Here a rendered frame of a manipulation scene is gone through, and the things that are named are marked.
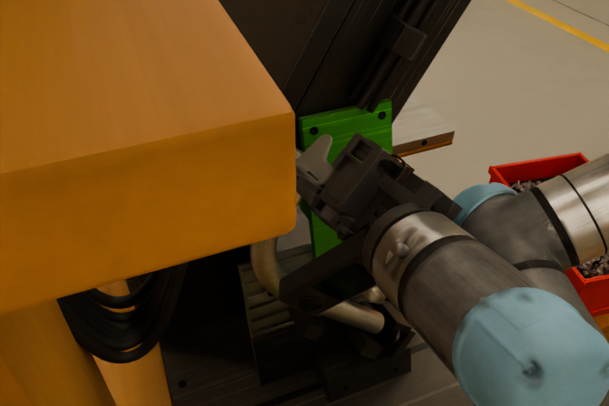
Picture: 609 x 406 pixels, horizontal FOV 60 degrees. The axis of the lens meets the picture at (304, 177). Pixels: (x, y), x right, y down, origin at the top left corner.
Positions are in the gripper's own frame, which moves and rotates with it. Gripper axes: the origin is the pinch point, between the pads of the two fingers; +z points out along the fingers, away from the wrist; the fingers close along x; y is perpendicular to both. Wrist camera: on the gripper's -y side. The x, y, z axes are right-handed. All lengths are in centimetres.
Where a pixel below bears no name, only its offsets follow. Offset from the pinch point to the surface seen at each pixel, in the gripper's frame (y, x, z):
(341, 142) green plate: 5.5, -2.9, 3.1
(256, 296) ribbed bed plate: -16.9, -7.8, 4.9
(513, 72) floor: 103, -196, 209
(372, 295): -7.9, -18.7, -0.2
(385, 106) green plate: 12.0, -4.8, 3.1
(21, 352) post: -13.7, 21.3, -23.6
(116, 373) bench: -41.6, -3.6, 16.0
